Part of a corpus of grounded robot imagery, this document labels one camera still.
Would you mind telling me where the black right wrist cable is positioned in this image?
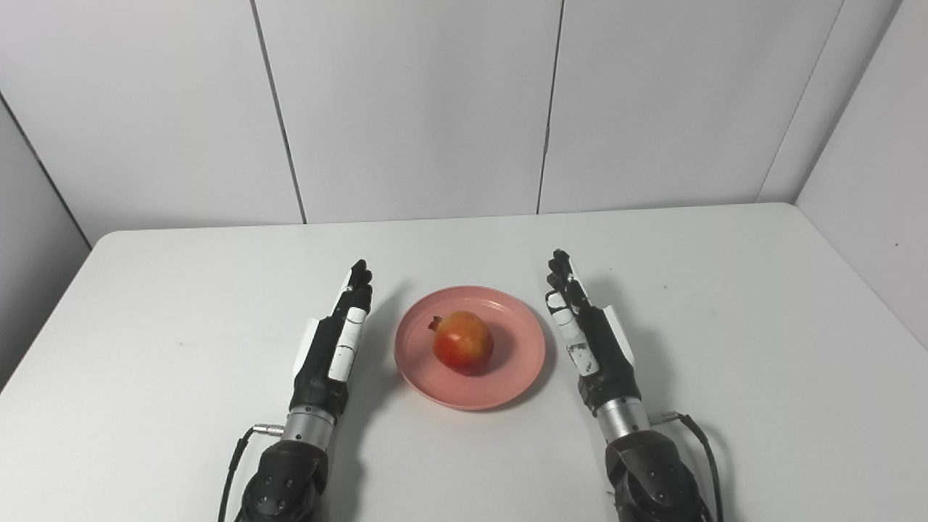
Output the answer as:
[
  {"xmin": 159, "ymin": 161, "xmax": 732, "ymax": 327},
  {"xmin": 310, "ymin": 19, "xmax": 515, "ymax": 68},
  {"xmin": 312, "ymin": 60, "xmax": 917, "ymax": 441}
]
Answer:
[{"xmin": 648, "ymin": 411, "xmax": 725, "ymax": 522}]

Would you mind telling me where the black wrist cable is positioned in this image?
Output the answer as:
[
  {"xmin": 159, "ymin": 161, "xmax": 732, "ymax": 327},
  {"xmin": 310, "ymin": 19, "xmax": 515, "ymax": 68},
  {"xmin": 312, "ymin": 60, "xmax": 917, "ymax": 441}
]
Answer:
[
  {"xmin": 648, "ymin": 411, "xmax": 725, "ymax": 522},
  {"xmin": 217, "ymin": 424, "xmax": 285, "ymax": 522}
]

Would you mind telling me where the pink round plate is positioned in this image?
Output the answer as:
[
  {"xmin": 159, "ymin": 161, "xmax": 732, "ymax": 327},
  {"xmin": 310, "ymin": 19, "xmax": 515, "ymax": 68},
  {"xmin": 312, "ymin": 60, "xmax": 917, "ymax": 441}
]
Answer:
[{"xmin": 394, "ymin": 285, "xmax": 547, "ymax": 413}]

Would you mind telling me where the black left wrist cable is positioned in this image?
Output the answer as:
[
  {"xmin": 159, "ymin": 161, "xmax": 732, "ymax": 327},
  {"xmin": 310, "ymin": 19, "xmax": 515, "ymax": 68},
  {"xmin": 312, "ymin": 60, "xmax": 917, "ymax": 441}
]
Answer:
[{"xmin": 217, "ymin": 424, "xmax": 285, "ymax": 522}]

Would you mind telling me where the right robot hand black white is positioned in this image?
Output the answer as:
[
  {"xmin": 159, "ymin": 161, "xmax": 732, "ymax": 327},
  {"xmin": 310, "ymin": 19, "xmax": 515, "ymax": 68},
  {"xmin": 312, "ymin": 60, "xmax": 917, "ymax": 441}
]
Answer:
[{"xmin": 545, "ymin": 249, "xmax": 643, "ymax": 419}]

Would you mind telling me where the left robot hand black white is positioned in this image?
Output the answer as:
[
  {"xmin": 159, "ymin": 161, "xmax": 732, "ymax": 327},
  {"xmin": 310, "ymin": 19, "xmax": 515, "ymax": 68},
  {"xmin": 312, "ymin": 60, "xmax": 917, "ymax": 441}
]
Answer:
[{"xmin": 288, "ymin": 259, "xmax": 374, "ymax": 427}]

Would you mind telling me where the red pomegranate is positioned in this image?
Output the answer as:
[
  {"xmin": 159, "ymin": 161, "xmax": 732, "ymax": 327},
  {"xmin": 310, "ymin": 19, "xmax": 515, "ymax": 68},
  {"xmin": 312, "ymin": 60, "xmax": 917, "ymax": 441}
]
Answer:
[{"xmin": 428, "ymin": 310, "xmax": 496, "ymax": 377}]

